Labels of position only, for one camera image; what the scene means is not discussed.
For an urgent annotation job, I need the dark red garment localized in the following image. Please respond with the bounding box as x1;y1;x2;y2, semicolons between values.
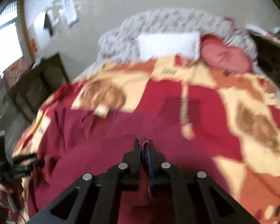
28;108;242;216

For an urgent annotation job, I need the person's left hand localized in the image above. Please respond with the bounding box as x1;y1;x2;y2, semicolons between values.
0;184;13;208

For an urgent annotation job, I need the dark wooden nightstand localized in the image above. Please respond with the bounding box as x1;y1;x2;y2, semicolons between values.
7;53;70;123

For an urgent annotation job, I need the red orange patterned blanket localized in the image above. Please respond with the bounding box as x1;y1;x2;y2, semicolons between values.
14;56;280;223

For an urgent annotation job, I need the window with blinds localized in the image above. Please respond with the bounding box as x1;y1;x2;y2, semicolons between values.
0;1;25;88

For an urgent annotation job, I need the red heart cushion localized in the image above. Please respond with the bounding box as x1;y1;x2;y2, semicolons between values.
200;34;252;73

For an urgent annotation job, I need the white pillow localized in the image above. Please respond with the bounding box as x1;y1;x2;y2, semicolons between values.
137;31;201;61

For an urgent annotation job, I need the floral grey quilt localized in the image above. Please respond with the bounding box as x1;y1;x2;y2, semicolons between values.
73;7;280;112

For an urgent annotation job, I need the dark carved wooden cabinet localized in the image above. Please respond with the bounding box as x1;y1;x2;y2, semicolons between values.
249;32;280;85

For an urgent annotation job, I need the dark cloth on wall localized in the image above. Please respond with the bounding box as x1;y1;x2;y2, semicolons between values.
43;12;53;37

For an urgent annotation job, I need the wall calendar poster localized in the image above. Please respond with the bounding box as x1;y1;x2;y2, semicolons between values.
61;0;79;28

